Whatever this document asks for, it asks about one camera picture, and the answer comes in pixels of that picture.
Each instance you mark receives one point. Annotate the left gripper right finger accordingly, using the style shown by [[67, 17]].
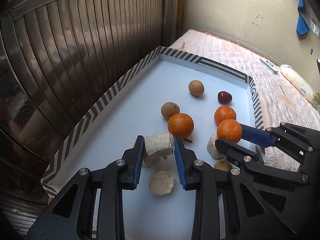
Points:
[[188, 175]]

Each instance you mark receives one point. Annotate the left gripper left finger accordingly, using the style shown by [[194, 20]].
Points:
[[133, 158]]

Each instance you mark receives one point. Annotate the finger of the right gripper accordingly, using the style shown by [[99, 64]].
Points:
[[258, 136], [235, 153]]

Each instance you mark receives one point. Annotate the brown longan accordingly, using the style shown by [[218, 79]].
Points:
[[196, 88], [223, 165]]

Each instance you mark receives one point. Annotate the large orange with stem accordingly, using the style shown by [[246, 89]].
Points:
[[181, 125]]

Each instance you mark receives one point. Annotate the brown longan fruit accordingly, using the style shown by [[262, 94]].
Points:
[[169, 109]]

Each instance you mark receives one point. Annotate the dark red jujube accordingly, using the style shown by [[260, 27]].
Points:
[[224, 97]]

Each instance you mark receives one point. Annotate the small orange tangerine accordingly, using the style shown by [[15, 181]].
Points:
[[230, 130]]

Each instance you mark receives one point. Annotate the pink quilted bedspread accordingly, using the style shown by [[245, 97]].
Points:
[[279, 100]]

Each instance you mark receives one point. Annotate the striped cardboard box tray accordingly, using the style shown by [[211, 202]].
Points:
[[132, 107]]

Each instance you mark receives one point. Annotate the wrapped white daikon radish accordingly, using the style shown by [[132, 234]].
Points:
[[300, 84]]

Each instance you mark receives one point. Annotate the white blue flat device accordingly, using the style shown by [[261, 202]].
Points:
[[269, 65]]

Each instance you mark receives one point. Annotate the blue hanging cloth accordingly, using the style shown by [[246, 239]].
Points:
[[302, 27]]

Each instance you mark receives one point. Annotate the white wall switch panel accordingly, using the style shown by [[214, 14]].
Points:
[[313, 27]]

